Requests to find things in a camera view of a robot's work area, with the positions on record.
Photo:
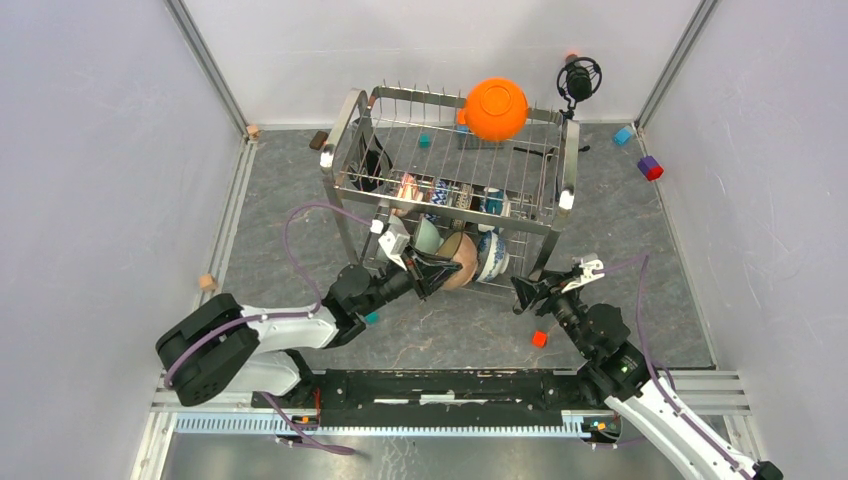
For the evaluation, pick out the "celadon green bowl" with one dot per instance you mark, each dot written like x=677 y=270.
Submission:
x=427 y=238

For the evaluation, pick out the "dark patterned bowl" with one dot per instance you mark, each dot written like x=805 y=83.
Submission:
x=463 y=201

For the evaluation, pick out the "tan wooden cube left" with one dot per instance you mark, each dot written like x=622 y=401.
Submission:
x=207 y=283

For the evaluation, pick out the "pink patterned bowl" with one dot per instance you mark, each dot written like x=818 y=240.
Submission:
x=408 y=190

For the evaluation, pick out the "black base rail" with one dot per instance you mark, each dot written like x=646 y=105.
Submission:
x=442 y=398

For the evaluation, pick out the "purple and red block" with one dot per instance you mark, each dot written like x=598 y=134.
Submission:
x=650 y=168

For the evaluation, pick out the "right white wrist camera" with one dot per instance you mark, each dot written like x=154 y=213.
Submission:
x=585 y=270

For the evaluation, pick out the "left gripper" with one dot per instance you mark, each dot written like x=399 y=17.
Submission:
x=427 y=271

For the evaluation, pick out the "light blue block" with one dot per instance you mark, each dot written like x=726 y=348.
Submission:
x=624 y=135

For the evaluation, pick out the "teal white cup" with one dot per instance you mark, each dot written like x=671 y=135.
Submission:
x=496 y=202

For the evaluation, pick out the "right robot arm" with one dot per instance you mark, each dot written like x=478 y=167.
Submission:
x=621 y=376

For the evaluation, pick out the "orange plastic bowl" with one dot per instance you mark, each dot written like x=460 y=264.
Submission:
x=495 y=110

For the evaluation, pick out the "blue zigzag patterned bowl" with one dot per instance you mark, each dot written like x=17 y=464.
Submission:
x=439 y=195

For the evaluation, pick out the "steel two-tier dish rack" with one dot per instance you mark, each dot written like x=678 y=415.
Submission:
x=541 y=190

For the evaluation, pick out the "blue white floral bowl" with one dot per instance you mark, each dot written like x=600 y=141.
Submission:
x=493 y=257

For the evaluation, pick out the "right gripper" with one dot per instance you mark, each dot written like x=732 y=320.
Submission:
x=529 y=291

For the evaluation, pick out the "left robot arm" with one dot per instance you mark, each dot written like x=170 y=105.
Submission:
x=224 y=346

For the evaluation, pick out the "black bowl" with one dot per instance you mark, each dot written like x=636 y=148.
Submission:
x=368 y=156

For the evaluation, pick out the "dark brown block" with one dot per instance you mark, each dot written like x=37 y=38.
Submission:
x=319 y=140

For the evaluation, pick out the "orange cube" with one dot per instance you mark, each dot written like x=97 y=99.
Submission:
x=539 y=339

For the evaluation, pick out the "black microphone on tripod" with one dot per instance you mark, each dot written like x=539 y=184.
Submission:
x=578 y=80

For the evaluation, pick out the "brown glazed bowl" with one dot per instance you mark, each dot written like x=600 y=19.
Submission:
x=459 y=248

